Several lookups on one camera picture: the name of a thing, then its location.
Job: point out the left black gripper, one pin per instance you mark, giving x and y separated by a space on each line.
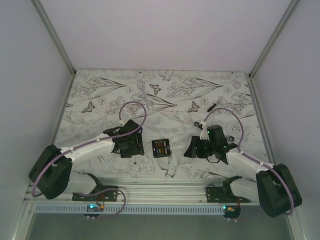
137 150

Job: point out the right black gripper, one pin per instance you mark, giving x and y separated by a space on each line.
191 152

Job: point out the black fuse box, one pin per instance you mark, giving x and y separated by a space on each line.
161 148

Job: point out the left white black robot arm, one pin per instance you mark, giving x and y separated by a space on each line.
54 171

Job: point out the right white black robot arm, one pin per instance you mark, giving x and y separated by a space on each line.
271 186

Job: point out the ratchet wrench tool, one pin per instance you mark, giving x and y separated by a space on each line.
198 125

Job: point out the small black screwdriver bit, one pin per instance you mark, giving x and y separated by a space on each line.
211 108

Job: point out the silver open-end wrench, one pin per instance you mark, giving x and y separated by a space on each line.
141 87

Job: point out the right green controller board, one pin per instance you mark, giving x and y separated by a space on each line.
231 212

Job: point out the green controller board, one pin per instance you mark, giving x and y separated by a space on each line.
231 212
93 211

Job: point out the left green controller board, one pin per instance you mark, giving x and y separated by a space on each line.
93 211

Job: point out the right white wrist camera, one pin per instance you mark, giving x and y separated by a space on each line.
204 135

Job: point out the aluminium mounting rail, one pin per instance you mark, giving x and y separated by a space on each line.
138 190

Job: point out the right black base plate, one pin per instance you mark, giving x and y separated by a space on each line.
222 194

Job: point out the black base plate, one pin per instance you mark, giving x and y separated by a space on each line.
222 194
105 193

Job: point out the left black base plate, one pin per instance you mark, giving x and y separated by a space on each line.
105 193

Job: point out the slotted grey cable duct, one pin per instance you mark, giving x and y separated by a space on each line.
133 209

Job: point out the left aluminium frame post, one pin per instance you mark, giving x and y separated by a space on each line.
53 35

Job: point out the aluminium frame post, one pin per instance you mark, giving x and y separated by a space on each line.
53 35
274 36

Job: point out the right aluminium frame post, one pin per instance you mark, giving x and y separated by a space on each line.
274 36

